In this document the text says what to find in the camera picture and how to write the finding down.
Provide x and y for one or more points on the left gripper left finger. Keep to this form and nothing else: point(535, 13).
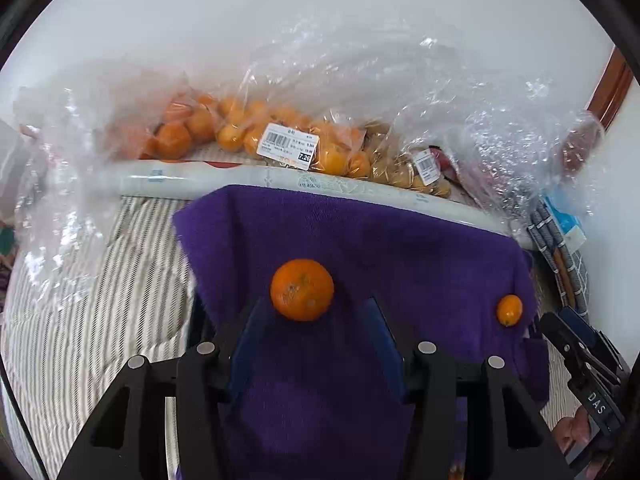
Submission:
point(124, 437)

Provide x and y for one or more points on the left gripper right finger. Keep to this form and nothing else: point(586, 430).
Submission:
point(506, 437)

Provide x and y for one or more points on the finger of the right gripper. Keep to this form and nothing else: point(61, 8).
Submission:
point(567, 344)
point(598, 345)

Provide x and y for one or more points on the small kumquat orange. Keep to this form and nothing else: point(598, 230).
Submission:
point(509, 310)

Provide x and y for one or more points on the mandarin orange with spots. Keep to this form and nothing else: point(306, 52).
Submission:
point(302, 290)

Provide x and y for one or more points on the person right hand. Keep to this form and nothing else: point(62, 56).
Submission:
point(575, 434)

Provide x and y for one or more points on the blue checked folded cloth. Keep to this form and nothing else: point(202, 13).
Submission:
point(569, 270)

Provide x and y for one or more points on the blue white tissue pack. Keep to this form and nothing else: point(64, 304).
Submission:
point(569, 226)

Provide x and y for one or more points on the striped quilted bedspread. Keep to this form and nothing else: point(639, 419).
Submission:
point(62, 353)

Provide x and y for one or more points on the crumpled clear plastic bag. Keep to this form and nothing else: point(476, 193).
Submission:
point(524, 144)

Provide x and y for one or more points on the purple towel over tray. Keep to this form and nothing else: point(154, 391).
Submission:
point(317, 405)

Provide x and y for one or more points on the white rolled paper tube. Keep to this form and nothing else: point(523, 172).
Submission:
point(192, 180)

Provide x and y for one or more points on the clear bag of nuts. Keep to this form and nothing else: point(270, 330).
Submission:
point(417, 91)

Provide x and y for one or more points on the clear bag of oranges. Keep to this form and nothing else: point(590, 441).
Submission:
point(301, 122)

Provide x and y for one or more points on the brown wooden door frame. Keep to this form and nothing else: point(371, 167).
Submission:
point(611, 90)

